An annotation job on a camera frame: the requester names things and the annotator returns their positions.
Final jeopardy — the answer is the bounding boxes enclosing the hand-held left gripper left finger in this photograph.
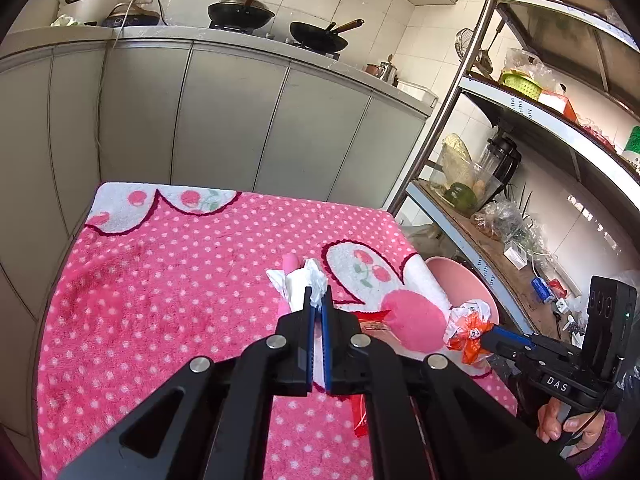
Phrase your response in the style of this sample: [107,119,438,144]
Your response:
[57,287,318,480]

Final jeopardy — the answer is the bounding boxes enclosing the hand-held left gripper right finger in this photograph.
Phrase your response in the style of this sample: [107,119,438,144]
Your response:
[321,285,581,480]

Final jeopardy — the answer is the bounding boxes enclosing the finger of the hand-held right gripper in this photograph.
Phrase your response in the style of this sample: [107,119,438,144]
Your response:
[487,324,536,348]
[480,332,523,362]

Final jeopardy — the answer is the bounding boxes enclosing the orange white wrapper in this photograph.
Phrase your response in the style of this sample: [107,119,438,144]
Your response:
[446,299,493,366]

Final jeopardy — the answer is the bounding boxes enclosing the white tissue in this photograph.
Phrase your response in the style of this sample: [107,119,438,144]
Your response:
[265,257,331,311]

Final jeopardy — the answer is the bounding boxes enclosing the red transparent packet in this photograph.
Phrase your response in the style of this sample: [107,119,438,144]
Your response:
[347,309,396,438]

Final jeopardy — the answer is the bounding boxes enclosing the pink plastic bin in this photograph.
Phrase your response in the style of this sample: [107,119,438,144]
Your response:
[425,256,501,331]

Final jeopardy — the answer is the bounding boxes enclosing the person's right hand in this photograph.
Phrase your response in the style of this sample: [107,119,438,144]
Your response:
[536,395,608,456]

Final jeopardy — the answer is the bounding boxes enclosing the small white box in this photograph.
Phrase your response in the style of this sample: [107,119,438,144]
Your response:
[504,241,528,267]

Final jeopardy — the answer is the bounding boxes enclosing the pink tube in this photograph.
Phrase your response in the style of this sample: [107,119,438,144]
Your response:
[280,254,306,318]

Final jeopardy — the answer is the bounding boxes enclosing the clear plastic bag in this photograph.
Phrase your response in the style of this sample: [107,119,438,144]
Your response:
[472,200,531,241]

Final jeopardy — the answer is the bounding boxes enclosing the crumpled grey plastic bag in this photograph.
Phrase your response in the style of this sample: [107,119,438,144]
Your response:
[400,224,451,261]

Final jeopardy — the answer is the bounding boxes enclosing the green pepper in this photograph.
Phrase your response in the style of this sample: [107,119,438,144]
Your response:
[444,182,481,213]

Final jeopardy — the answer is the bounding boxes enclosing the pink polka dot blanket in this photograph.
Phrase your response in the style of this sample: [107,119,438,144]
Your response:
[37,181,518,480]

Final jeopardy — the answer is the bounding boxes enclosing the black blender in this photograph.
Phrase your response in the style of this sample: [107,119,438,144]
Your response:
[477,130,523,196]

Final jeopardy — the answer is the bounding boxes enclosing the green white bottle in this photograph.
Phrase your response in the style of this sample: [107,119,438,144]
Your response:
[622,125,640,173]

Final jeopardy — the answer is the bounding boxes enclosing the metal shelf rack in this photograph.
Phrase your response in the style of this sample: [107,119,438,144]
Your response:
[387,0,640,341]

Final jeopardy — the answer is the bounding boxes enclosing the orange box on shelf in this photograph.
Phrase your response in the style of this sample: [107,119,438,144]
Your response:
[539,90,578,122]

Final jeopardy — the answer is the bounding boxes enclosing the grey kitchen cabinet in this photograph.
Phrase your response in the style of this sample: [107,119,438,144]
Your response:
[0,25,436,281]

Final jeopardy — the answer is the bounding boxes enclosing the green plastic basket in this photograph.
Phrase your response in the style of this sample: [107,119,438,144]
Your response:
[500,71,543,101]

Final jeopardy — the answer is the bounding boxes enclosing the white tray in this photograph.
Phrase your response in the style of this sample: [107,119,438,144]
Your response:
[397,80,435,103]

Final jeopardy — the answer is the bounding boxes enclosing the metal strainer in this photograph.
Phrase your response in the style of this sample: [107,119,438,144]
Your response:
[455,27,493,68]

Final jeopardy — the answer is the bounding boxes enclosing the black wok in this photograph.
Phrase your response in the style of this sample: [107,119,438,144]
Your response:
[290,19,365,53]
[207,0,276,28]

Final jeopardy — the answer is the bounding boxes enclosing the dark rice cooker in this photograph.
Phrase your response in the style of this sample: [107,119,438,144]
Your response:
[102,2,161,27]

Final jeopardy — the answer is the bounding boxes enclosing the white cable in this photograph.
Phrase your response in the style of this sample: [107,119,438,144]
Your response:
[97,0,136,161]

